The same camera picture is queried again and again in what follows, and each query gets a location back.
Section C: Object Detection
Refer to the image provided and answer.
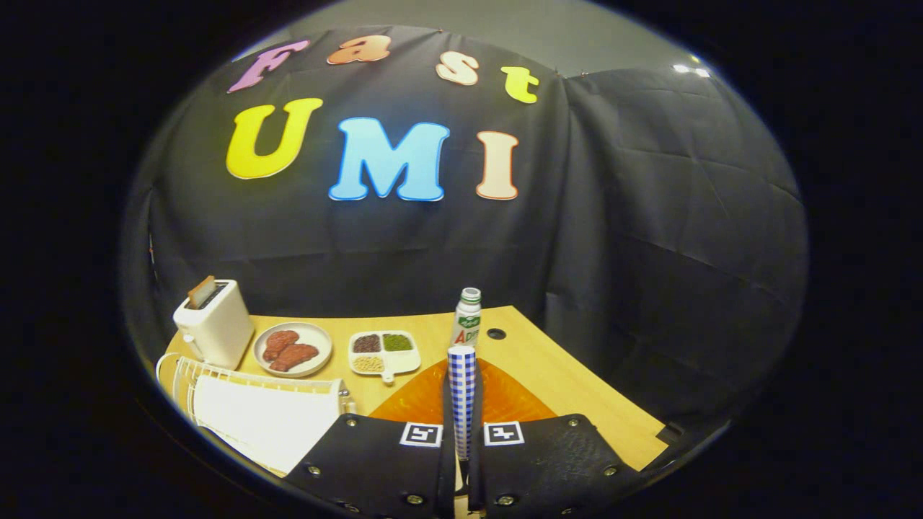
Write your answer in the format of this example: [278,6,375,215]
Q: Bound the white divided tray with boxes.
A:
[348,330,422,383]

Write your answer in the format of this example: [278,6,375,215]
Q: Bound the round plate with grey rim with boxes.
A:
[253,321,333,378]

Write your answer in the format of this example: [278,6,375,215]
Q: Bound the black backdrop cloth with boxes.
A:
[121,25,808,433]

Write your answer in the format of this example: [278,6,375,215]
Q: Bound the red meat piece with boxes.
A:
[270,344,319,373]
[263,330,300,362]

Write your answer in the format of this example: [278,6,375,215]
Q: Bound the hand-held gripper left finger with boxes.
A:
[283,358,462,519]

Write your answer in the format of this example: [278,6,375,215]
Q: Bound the white wire dish rack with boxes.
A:
[156,353,355,478]

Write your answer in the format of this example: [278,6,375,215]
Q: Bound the white toaster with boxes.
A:
[173,280,255,371]

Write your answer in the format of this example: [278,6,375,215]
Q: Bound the white bottle with green cap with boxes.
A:
[451,287,482,348]

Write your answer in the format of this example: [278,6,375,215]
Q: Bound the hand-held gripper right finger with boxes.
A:
[467,358,642,519]

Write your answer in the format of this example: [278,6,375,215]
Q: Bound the blue checked handle spoon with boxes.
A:
[447,345,478,466]

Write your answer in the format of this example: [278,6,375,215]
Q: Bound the brown bread slice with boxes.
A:
[187,275,217,309]

